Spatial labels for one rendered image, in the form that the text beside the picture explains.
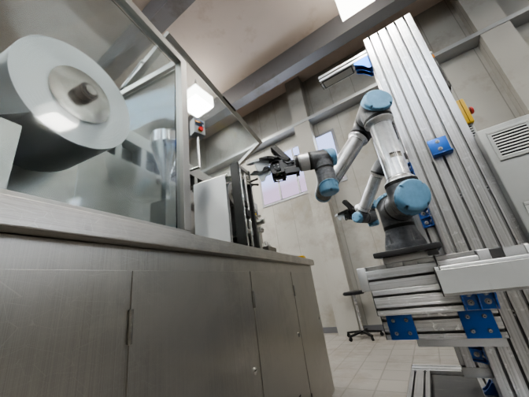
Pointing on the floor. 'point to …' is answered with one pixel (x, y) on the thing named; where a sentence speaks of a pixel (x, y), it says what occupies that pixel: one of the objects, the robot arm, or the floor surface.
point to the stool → (360, 318)
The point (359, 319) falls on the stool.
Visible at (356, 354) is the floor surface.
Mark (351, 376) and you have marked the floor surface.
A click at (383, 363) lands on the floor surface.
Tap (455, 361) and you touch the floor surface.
